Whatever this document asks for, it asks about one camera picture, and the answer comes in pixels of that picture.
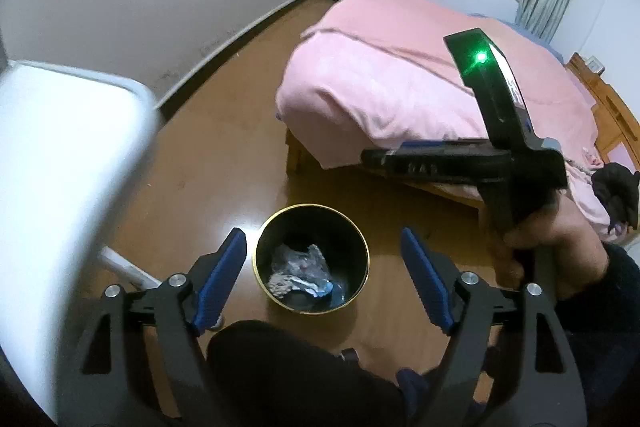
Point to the black caster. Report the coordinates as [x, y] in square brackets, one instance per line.
[350, 353]

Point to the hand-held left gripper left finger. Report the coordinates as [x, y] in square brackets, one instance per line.
[220, 277]

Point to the black bin with gold rim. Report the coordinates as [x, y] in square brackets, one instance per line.
[300, 227]

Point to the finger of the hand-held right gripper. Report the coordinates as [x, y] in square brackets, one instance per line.
[377, 157]

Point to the small grey box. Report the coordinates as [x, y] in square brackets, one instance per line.
[595, 64]

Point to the white table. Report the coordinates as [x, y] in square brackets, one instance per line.
[60, 167]

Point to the person's right forearm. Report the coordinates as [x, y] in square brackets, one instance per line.
[610, 302]

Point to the crumpled blue white wrapper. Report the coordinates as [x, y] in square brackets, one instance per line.
[317, 289]

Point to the dark blue cloth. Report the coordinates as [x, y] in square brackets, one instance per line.
[412, 387]

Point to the person's right hand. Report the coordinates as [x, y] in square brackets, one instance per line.
[570, 242]

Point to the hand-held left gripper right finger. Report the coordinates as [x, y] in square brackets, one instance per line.
[427, 279]

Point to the crumpled silver wrapper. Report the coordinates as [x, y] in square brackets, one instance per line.
[290, 264]

